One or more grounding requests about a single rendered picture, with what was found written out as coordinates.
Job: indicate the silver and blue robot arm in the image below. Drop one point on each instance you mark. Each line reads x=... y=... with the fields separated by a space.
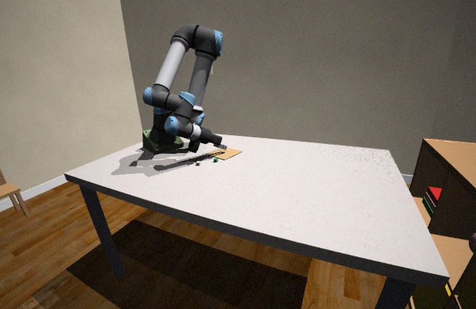
x=173 y=113

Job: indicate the tan flat mat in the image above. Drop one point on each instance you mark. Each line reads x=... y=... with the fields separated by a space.
x=224 y=154

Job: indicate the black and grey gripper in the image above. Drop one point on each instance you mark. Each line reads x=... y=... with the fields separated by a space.
x=203 y=135

